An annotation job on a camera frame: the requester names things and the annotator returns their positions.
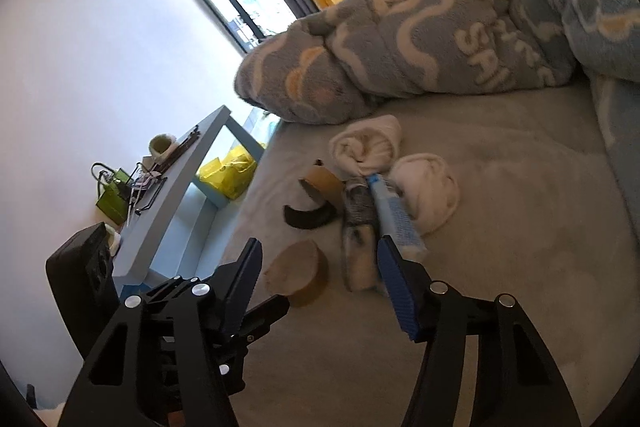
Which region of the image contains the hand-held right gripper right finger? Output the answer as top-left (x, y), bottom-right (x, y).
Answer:
top-left (376, 235), bottom-right (582, 427)

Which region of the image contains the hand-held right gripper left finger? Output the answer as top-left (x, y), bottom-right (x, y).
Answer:
top-left (57, 238), bottom-right (264, 427)

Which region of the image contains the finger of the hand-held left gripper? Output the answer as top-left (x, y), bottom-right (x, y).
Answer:
top-left (234, 294), bottom-right (292, 344)

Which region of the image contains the grey white cloth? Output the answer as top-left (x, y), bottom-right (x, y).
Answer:
top-left (341, 177), bottom-right (382, 292)

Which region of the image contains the blue white tube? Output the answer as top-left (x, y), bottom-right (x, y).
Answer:
top-left (365, 173), bottom-right (428, 263)

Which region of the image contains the black curved peel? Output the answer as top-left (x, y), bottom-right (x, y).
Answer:
top-left (283, 201), bottom-right (343, 230)

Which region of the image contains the cream sock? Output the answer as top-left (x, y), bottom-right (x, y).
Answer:
top-left (330, 114), bottom-right (403, 180)
top-left (390, 153), bottom-right (460, 235)

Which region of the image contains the brown cardboard roll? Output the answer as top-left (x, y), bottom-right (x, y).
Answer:
top-left (299, 160), bottom-right (347, 215)

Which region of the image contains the green box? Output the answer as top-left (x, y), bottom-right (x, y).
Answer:
top-left (96, 168), bottom-right (132, 220)

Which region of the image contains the light blue table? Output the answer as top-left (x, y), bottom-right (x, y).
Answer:
top-left (112, 105), bottom-right (266, 303)

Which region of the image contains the yellow plastic bag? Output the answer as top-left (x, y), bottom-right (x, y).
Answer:
top-left (197, 146), bottom-right (258, 200)

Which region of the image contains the bed with light sheet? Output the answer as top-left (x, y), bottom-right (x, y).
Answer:
top-left (220, 77), bottom-right (640, 427)

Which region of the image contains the green mug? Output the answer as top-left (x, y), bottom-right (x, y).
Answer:
top-left (149, 134), bottom-right (176, 164)

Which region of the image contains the dark brown stick bundle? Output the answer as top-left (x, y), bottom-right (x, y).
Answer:
top-left (150, 129), bottom-right (202, 172)

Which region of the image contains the blue grey printed fleece blanket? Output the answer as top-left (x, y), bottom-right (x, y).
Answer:
top-left (235, 0), bottom-right (640, 168)

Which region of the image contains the black wire rack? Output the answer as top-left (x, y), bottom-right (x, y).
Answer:
top-left (131, 177), bottom-right (168, 214)

